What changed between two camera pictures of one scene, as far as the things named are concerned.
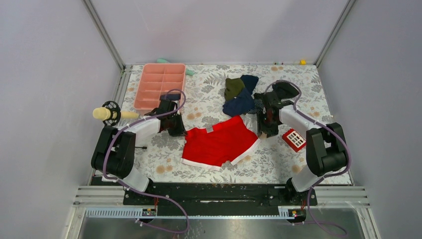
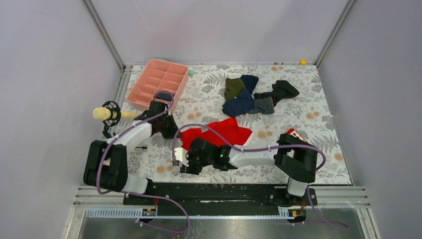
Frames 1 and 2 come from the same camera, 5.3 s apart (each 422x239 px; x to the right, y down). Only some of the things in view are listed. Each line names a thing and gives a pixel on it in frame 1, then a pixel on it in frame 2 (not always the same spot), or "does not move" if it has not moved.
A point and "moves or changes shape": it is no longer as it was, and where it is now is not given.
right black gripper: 261,128 -> 190,169
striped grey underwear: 259,105 does not move
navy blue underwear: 245,102 does not move
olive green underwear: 233,87 does not move
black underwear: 284,90 does not move
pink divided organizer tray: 158,79 moves or changes shape
